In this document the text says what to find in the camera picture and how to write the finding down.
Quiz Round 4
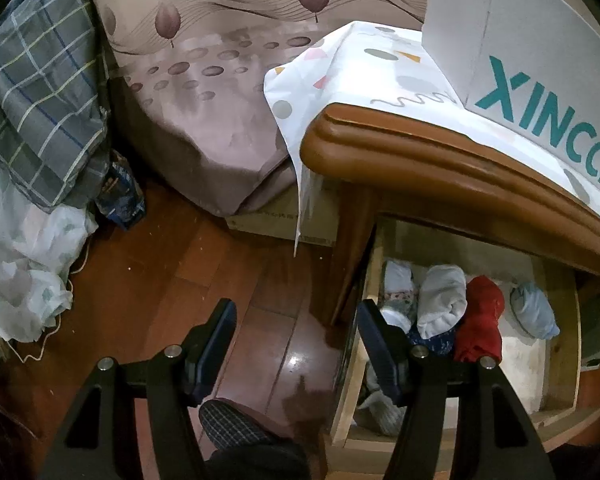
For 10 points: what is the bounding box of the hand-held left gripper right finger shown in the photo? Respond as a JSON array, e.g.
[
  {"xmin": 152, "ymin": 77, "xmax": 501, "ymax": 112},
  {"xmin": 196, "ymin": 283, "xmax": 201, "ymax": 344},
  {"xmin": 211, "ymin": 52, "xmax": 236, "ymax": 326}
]
[{"xmin": 356, "ymin": 300, "xmax": 556, "ymax": 480}]

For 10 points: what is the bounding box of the wooden nightstand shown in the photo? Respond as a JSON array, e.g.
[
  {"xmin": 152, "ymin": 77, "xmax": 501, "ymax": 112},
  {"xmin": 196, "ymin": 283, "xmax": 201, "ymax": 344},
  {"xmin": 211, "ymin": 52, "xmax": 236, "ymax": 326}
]
[{"xmin": 300, "ymin": 102, "xmax": 600, "ymax": 326}]

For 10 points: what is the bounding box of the grey plaid quilt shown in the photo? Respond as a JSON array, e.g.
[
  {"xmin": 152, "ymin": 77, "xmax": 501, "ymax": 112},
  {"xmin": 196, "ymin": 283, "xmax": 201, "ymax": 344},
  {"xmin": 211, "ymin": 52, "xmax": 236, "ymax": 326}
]
[{"xmin": 0, "ymin": 0, "xmax": 113, "ymax": 211}]

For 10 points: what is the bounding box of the tan cardboard box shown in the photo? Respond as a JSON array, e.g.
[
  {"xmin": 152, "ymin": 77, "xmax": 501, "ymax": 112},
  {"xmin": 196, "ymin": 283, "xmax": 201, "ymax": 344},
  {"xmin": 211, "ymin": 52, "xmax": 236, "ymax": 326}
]
[{"xmin": 225, "ymin": 195, "xmax": 341, "ymax": 248}]

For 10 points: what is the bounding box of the wooden drawer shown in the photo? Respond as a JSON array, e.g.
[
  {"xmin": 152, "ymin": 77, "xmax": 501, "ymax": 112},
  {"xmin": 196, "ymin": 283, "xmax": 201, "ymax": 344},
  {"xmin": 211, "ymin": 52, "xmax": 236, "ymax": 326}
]
[{"xmin": 328, "ymin": 220, "xmax": 600, "ymax": 461}]

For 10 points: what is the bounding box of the white shoe box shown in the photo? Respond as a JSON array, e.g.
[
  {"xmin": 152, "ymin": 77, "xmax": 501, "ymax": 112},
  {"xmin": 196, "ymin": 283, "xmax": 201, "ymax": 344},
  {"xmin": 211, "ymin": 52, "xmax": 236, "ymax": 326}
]
[{"xmin": 421, "ymin": 0, "xmax": 600, "ymax": 196}]

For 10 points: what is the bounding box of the blue packet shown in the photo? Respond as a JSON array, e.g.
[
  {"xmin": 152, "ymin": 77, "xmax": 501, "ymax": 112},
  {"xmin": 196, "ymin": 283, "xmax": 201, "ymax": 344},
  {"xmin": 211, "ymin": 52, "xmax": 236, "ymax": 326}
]
[{"xmin": 95, "ymin": 155, "xmax": 146, "ymax": 231}]

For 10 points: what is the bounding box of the red underwear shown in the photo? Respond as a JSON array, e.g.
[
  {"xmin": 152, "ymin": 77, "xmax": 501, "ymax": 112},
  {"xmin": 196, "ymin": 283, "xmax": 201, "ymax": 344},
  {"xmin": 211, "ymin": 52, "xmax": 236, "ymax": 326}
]
[{"xmin": 452, "ymin": 276, "xmax": 506, "ymax": 363}]

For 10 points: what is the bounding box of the white patterned cloth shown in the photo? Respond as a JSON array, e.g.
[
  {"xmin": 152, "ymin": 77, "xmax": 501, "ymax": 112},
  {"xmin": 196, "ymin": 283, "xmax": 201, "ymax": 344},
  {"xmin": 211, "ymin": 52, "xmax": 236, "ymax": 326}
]
[{"xmin": 263, "ymin": 21, "xmax": 600, "ymax": 256}]

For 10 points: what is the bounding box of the grey white underwear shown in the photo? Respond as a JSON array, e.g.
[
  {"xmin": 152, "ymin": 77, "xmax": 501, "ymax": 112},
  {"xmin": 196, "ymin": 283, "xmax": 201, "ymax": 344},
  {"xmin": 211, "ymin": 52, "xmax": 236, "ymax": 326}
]
[{"xmin": 357, "ymin": 360, "xmax": 406, "ymax": 436}]

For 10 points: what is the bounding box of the small white underwear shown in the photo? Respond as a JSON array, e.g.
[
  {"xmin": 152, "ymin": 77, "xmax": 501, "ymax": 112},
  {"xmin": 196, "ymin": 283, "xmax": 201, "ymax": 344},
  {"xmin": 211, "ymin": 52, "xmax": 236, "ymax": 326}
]
[{"xmin": 384, "ymin": 260, "xmax": 413, "ymax": 293}]

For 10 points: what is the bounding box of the bed with leaf-print sheet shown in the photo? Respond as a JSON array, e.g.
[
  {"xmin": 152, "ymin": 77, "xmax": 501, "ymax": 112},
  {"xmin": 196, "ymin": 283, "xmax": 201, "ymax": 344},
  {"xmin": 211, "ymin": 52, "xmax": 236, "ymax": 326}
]
[{"xmin": 87, "ymin": 0, "xmax": 428, "ymax": 216}]

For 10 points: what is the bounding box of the light blue underwear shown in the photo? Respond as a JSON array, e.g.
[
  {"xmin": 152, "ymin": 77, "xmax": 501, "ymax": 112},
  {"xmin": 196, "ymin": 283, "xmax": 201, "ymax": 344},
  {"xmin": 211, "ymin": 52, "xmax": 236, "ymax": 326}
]
[{"xmin": 510, "ymin": 282, "xmax": 561, "ymax": 339}]

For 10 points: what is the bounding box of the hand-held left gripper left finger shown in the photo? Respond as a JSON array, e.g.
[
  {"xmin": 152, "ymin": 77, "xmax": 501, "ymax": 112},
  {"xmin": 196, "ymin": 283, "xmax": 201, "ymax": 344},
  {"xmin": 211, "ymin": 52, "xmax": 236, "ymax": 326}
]
[{"xmin": 45, "ymin": 298, "xmax": 238, "ymax": 480}]

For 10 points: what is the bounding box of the navy patterned underwear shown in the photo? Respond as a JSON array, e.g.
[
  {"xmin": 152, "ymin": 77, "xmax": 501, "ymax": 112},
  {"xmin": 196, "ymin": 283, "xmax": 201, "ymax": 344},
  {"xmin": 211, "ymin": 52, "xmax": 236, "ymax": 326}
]
[{"xmin": 410, "ymin": 330, "xmax": 456, "ymax": 358}]

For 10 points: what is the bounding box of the white floral cloth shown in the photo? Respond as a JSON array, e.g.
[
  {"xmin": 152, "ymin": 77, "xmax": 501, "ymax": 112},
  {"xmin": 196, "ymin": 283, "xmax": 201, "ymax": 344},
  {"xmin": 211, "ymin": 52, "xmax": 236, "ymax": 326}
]
[{"xmin": 0, "ymin": 145, "xmax": 98, "ymax": 361}]

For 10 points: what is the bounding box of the floral print underwear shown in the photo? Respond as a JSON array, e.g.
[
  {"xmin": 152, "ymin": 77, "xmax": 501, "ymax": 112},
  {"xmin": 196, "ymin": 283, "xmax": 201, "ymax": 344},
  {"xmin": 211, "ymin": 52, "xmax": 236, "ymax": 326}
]
[{"xmin": 380, "ymin": 290, "xmax": 421, "ymax": 316}]

